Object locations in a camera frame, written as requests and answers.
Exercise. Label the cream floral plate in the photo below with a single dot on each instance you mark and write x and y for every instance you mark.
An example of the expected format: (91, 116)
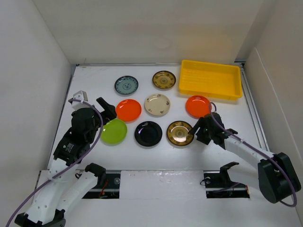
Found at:
(157, 104)

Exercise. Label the gold brown plate front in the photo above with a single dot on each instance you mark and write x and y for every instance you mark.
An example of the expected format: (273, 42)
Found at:
(178, 133)

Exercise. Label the black plate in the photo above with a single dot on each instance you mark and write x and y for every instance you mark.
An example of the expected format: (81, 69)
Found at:
(148, 134)

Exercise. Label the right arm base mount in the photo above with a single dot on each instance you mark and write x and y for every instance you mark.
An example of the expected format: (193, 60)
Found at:
(219, 188)

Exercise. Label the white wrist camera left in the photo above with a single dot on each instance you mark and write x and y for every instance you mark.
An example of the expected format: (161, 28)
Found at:
(81, 95)

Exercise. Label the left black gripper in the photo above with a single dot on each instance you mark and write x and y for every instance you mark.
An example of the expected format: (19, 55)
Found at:
(109, 112)

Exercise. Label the orange plate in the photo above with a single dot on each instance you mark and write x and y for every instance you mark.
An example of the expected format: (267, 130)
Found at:
(198, 106)
(128, 110)

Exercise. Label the yellow plastic bin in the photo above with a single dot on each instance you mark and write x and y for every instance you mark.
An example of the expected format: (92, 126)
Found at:
(210, 80)

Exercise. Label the green plate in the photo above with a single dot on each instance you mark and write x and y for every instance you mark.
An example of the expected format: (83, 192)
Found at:
(114, 132)

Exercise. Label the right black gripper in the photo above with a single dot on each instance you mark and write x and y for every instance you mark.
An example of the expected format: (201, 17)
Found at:
(201, 123)

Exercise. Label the gold brown patterned plate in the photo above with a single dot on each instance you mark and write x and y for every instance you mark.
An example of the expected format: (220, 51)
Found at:
(164, 79)

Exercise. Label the blue patterned plate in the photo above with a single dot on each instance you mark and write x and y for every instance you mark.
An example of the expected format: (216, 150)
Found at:
(126, 85)

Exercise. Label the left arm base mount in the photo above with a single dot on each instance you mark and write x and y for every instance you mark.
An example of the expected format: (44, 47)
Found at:
(108, 189)

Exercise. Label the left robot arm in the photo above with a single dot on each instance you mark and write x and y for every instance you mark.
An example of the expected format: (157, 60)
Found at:
(49, 203)

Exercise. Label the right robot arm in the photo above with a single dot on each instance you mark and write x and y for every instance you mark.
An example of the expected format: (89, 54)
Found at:
(276, 177)

